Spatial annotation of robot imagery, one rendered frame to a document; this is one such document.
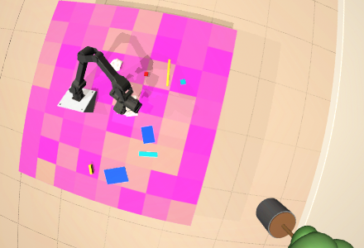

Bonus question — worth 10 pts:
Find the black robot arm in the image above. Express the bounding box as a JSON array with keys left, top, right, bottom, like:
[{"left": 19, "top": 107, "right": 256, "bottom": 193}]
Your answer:
[{"left": 69, "top": 46, "right": 141, "bottom": 115}]

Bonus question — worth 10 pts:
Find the cyan flat bar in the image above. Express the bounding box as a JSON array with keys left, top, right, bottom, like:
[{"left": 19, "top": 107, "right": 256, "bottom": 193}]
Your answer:
[{"left": 139, "top": 151, "right": 158, "bottom": 157}]

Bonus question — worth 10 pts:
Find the cream plate with two holes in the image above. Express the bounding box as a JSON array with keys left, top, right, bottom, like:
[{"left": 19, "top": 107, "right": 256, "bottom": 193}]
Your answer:
[{"left": 110, "top": 59, "right": 121, "bottom": 71}]

